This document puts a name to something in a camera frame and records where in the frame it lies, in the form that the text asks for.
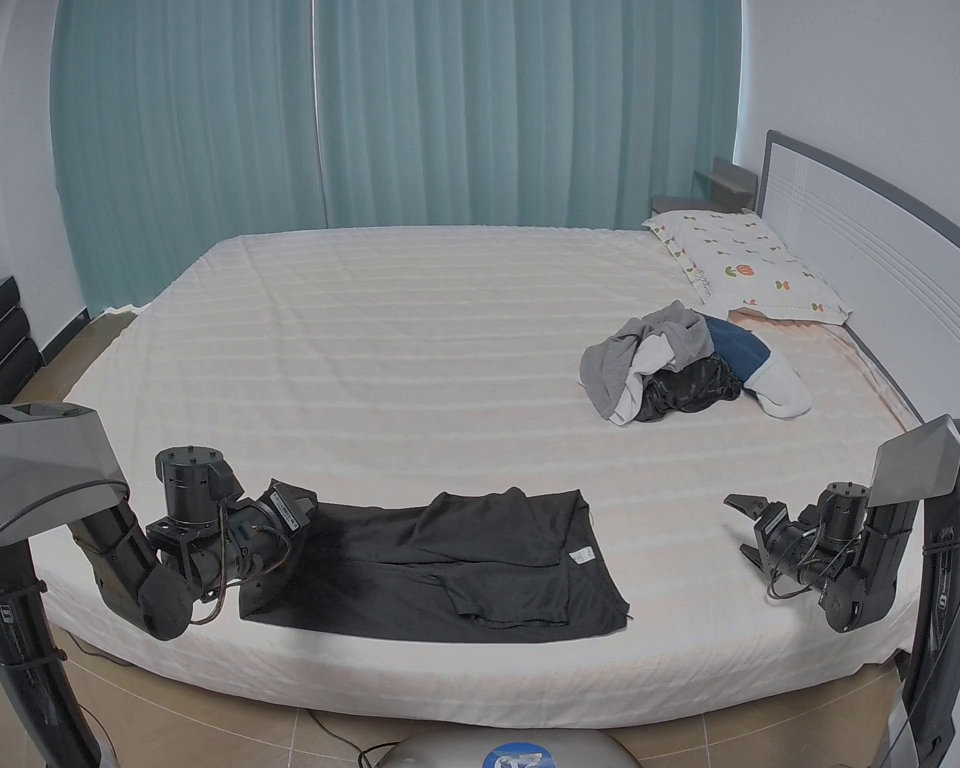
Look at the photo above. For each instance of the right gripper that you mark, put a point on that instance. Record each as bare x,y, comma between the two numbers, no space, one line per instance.
776,540

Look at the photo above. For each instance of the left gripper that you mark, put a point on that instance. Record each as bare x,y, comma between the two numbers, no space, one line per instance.
285,514

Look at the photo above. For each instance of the black T-shirt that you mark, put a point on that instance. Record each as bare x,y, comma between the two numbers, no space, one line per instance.
375,577

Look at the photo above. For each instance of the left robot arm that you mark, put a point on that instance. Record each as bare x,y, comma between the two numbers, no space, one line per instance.
112,555

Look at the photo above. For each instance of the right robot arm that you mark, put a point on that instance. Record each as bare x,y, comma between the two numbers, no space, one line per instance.
870,570

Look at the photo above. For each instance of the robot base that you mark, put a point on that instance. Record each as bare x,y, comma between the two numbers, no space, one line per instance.
450,754

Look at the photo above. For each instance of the bed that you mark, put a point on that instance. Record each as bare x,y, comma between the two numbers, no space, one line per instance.
412,337

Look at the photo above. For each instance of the pile of clothes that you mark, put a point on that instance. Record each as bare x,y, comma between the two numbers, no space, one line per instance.
607,367

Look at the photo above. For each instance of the white printed pillow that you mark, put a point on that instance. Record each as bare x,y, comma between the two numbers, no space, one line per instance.
742,259

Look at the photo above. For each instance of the black chest of drawers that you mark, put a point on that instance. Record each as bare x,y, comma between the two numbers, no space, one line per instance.
15,337

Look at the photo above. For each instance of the grey bedside table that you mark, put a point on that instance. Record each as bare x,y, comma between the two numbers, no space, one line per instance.
731,178

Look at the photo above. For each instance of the blue-green curtain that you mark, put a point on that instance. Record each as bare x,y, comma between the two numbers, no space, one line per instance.
525,112
187,150

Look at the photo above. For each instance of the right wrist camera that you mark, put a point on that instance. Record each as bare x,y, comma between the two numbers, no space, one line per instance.
810,517

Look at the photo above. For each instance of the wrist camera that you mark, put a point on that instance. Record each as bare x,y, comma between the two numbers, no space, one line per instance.
810,517
232,484

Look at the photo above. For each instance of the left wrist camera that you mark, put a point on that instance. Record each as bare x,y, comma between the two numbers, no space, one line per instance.
232,484

